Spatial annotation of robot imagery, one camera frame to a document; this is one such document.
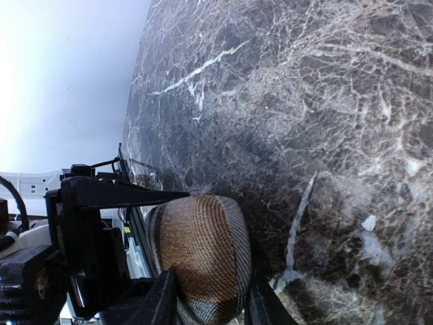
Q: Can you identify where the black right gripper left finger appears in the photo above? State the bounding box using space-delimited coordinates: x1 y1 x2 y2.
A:
111 269 176 324

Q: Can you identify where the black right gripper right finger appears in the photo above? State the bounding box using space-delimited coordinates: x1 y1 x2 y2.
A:
245 280 298 325

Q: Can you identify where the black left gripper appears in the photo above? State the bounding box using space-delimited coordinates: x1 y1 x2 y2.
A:
47 176 190 318

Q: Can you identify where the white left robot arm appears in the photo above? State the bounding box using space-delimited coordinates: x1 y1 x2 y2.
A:
1 168 183 324

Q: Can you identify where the black front table rail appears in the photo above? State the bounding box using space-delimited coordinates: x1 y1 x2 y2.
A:
118 143 155 278

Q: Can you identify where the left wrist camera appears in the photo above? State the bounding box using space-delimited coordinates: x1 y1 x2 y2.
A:
1 245 67 324

